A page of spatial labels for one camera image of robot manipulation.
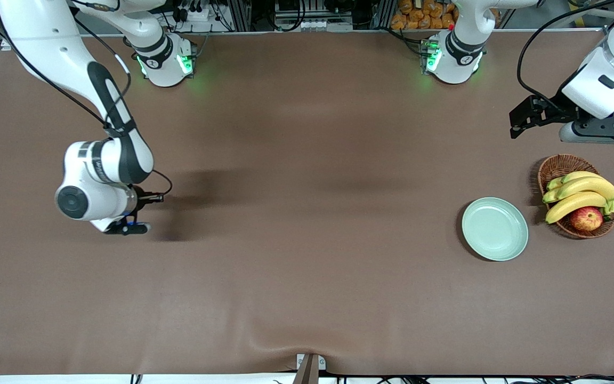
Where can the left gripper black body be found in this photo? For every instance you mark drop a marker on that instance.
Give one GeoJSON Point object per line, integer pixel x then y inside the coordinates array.
{"type": "Point", "coordinates": [553, 109]}

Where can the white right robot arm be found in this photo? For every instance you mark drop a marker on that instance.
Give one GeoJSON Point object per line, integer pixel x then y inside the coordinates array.
{"type": "Point", "coordinates": [46, 48]}

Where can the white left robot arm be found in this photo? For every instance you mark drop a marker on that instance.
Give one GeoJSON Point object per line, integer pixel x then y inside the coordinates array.
{"type": "Point", "coordinates": [461, 53]}

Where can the light green round plate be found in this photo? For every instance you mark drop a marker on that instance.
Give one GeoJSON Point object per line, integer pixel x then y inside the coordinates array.
{"type": "Point", "coordinates": [495, 229]}

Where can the brown wicker basket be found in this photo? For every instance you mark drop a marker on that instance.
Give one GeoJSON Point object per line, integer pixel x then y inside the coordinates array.
{"type": "Point", "coordinates": [557, 165]}

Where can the yellow banana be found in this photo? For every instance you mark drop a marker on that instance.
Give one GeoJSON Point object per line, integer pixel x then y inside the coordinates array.
{"type": "Point", "coordinates": [549, 196]}
{"type": "Point", "coordinates": [554, 183]}
{"type": "Point", "coordinates": [573, 205]}
{"type": "Point", "coordinates": [579, 175]}
{"type": "Point", "coordinates": [587, 186]}

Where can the red yellow apple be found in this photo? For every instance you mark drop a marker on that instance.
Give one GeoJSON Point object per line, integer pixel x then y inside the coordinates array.
{"type": "Point", "coordinates": [586, 218]}

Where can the brown table cloth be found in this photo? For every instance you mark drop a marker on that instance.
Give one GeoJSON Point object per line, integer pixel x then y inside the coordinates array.
{"type": "Point", "coordinates": [307, 266]}

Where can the white power strip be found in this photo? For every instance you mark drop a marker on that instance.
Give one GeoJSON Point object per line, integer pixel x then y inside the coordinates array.
{"type": "Point", "coordinates": [192, 13]}

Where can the white terminal strip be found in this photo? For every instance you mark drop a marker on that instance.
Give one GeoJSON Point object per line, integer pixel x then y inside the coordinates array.
{"type": "Point", "coordinates": [317, 24]}

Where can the metal table clamp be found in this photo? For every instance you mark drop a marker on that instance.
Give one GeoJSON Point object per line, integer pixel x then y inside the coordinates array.
{"type": "Point", "coordinates": [309, 368]}

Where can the aluminium frame post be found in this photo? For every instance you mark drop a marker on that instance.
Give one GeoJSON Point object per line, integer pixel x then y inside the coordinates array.
{"type": "Point", "coordinates": [242, 13]}

